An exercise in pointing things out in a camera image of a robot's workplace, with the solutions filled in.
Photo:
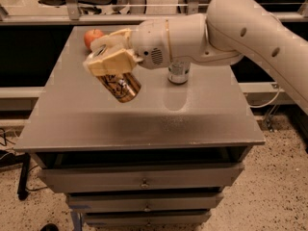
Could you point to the grey drawer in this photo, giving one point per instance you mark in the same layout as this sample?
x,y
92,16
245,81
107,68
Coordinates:
x,y
144,202
112,179
147,219

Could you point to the grey metal railing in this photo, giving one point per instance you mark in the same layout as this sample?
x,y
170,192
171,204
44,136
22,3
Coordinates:
x,y
31,12

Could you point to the silver soda can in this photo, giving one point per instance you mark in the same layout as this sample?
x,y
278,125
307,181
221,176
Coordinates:
x,y
178,72

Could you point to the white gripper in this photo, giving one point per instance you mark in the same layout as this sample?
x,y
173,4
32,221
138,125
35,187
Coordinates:
x,y
149,43

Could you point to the middle grey drawer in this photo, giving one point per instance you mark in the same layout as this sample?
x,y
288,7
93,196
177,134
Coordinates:
x,y
144,202

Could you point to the bottom grey drawer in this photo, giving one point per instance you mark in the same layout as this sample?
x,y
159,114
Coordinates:
x,y
147,219

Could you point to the grey drawer cabinet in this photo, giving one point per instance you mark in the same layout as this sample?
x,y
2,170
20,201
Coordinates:
x,y
76,123

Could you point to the orange soda can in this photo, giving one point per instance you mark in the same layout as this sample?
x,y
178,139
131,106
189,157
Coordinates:
x,y
124,87

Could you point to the black stand leg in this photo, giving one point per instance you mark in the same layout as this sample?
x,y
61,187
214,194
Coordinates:
x,y
24,160

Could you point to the top grey drawer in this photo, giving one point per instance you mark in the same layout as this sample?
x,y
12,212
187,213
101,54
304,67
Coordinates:
x,y
112,179

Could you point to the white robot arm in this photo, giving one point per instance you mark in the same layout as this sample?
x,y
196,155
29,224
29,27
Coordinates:
x,y
228,31

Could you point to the red apple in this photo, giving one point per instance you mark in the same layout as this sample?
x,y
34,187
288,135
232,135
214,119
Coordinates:
x,y
91,35

